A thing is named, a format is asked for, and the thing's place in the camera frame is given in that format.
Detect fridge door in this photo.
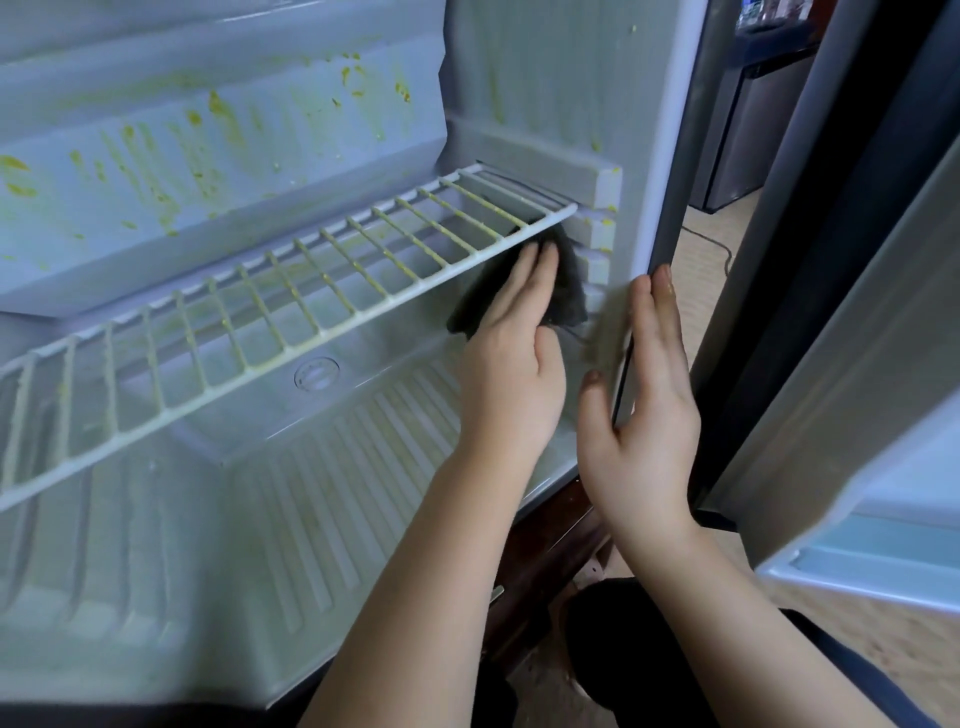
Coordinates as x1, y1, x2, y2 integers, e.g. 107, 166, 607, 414
687, 0, 960, 620

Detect person's dark trousers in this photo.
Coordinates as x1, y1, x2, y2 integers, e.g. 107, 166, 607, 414
468, 577, 939, 728

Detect dark grey cloth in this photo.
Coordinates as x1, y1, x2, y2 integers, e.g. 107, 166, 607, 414
447, 247, 590, 339

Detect grey mini fridge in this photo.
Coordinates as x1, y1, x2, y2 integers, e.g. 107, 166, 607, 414
0, 0, 744, 714

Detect person's right forearm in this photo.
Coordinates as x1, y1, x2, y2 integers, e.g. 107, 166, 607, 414
622, 525, 894, 728

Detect white wire shelf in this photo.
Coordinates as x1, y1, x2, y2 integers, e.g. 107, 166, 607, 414
0, 162, 579, 515

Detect person's left hand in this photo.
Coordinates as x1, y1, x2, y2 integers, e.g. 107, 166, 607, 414
457, 240, 569, 474

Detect person's right hand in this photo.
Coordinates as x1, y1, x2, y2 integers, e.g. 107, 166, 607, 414
576, 265, 704, 549

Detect dark cabinet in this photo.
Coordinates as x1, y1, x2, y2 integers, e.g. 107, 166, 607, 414
690, 22, 819, 215

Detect black power cable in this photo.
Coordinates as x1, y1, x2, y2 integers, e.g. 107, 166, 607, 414
679, 225, 737, 279

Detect person's left forearm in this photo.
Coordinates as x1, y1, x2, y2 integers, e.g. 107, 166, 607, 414
297, 450, 527, 728

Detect dark red wooden stand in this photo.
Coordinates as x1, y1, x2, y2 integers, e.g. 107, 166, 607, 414
480, 480, 617, 677

